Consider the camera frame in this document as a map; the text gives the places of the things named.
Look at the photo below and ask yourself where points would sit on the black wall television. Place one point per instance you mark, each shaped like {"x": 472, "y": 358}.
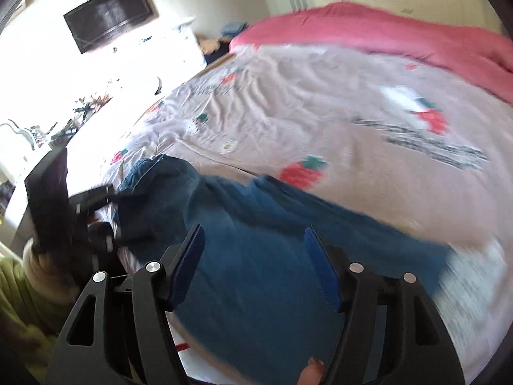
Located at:
{"x": 108, "y": 14}

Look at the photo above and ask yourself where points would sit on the person's left forearm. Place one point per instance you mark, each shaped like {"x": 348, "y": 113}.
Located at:
{"x": 28, "y": 300}

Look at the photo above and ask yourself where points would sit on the blue folded cloth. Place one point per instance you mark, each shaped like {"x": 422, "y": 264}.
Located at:
{"x": 232, "y": 29}

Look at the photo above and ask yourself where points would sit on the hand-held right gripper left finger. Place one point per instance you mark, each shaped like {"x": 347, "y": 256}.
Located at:
{"x": 186, "y": 264}

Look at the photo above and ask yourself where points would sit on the person's right hand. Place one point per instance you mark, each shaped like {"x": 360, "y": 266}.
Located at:
{"x": 312, "y": 373}

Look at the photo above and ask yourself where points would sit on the blue denim pants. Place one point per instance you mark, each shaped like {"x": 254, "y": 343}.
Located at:
{"x": 248, "y": 232}

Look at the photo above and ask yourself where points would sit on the white chair back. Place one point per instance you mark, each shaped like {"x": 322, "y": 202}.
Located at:
{"x": 18, "y": 132}

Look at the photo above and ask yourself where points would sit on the pink quilt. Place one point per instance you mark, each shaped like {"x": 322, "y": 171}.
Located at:
{"x": 380, "y": 32}

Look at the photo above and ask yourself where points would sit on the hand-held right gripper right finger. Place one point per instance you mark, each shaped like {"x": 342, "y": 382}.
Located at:
{"x": 322, "y": 268}

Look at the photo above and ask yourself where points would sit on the brown plush cushion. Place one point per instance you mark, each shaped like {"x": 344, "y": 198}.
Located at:
{"x": 210, "y": 45}

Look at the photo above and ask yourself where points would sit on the white dresser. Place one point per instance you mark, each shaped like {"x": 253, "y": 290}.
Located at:
{"x": 188, "y": 48}

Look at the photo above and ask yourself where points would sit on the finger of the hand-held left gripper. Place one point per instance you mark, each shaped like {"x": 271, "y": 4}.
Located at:
{"x": 98, "y": 198}
{"x": 105, "y": 240}

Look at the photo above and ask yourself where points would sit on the strawberry printed bed sheet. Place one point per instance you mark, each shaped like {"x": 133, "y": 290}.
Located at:
{"x": 320, "y": 100}

